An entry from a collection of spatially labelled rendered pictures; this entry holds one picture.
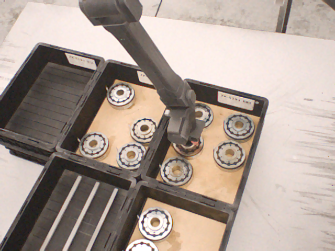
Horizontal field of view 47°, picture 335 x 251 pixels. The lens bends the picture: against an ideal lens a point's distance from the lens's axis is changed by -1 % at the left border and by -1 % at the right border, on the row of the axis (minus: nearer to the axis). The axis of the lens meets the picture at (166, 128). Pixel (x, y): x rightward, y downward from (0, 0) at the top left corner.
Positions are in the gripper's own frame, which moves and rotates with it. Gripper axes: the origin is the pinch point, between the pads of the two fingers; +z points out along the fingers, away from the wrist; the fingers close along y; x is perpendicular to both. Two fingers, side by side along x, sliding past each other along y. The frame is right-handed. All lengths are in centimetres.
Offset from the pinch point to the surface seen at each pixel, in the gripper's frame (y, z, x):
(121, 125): -25.5, 3.9, -0.5
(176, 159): -1.2, 1.3, -7.6
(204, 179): 9.1, 4.2, -9.8
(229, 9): -31, 87, 153
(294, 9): 13, 87, 167
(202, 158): 6.1, 4.1, -2.9
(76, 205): -26.3, 4.1, -32.7
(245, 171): 21.1, -5.7, -7.2
